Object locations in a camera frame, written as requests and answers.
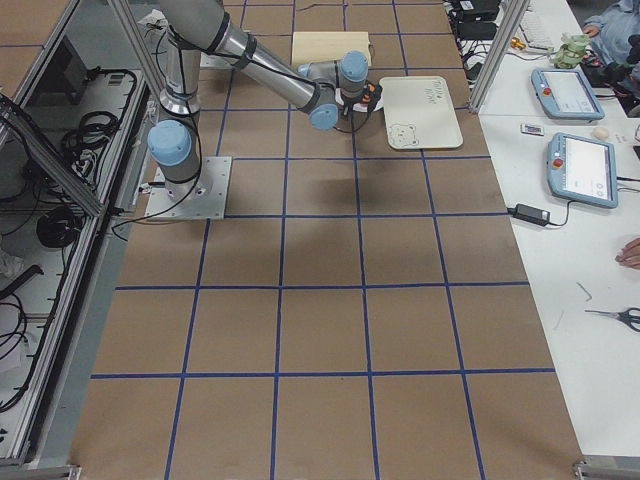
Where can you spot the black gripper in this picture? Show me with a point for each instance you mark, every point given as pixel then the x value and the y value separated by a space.
pixel 358 101

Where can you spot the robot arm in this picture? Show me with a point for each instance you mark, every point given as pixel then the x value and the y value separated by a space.
pixel 326 91

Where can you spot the aluminium side rack frame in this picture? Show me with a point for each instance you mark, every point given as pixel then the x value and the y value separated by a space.
pixel 78 88

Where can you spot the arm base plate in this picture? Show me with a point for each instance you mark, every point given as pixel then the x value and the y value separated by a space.
pixel 204 198

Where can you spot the far blue teach pendant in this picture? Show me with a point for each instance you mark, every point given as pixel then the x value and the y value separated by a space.
pixel 566 94

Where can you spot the aluminium frame post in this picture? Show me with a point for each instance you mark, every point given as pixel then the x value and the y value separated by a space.
pixel 512 16

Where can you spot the white ribbed plate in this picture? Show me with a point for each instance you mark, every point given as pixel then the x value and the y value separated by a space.
pixel 361 107

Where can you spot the person hand on table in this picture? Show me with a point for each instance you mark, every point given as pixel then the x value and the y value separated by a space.
pixel 629 255

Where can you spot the black power adapter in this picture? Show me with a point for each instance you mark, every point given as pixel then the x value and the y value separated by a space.
pixel 530 214

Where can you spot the pale green bear tray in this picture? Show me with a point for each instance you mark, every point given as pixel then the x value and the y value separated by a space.
pixel 419 113

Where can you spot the blue teach pendant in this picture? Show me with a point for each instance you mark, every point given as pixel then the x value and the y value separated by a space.
pixel 583 170
pixel 566 94

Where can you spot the black handled scissors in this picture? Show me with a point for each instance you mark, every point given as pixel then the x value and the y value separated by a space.
pixel 628 317

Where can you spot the near blue teach pendant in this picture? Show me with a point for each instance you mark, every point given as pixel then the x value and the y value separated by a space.
pixel 583 170

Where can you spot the bamboo cutting board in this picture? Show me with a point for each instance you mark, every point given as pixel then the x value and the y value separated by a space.
pixel 318 46

